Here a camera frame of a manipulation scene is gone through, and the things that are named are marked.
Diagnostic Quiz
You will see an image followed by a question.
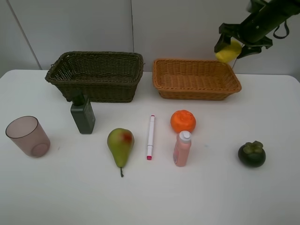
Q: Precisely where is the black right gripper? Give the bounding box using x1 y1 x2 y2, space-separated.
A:
214 9 273 59

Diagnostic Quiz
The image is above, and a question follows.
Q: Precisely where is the yellow lemon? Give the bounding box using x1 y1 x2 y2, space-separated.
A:
215 40 242 63

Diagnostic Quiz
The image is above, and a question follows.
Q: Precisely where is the orange mandarin fruit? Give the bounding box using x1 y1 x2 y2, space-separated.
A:
170 110 196 134

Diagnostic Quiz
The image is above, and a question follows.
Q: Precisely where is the pink lotion bottle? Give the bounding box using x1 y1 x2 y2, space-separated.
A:
173 131 192 167

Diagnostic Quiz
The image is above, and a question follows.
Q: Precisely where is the white pink marker pen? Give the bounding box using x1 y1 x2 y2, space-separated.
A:
146 115 155 160

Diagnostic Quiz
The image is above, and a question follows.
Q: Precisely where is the green red pear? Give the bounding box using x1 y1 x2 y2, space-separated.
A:
107 128 135 178

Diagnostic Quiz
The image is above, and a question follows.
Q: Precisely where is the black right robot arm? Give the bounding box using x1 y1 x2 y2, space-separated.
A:
214 0 300 62

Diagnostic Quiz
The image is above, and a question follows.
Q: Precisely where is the orange wicker basket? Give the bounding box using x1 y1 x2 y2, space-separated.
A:
152 59 241 101

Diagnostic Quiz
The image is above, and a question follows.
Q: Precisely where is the dark brown wicker basket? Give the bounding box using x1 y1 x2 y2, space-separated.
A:
45 51 143 103

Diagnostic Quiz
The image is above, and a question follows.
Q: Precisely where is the dark green pump bottle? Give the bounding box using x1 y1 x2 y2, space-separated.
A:
70 90 96 135

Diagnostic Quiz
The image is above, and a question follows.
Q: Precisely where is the translucent pink plastic cup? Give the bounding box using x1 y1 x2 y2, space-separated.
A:
5 116 51 158

